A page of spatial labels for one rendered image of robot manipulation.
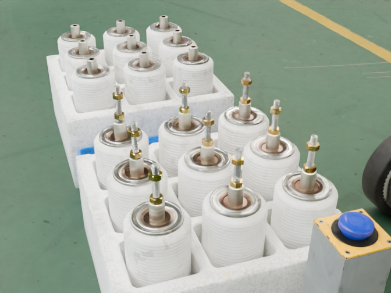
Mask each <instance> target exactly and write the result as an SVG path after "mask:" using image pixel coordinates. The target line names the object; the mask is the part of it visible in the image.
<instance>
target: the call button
mask: <svg viewBox="0 0 391 293"><path fill-rule="evenodd" d="M338 227H339V229H340V230H341V232H342V234H343V235H344V236H346V237H347V238H349V239H352V240H364V239H366V238H367V237H369V236H370V235H372V233H373V231H374V227H375V226H374V222H373V221H372V220H371V219H370V218H369V217H368V216H366V215H364V214H362V213H359V212H346V213H344V214H342V215H341V216H340V217H339V221H338Z"/></svg>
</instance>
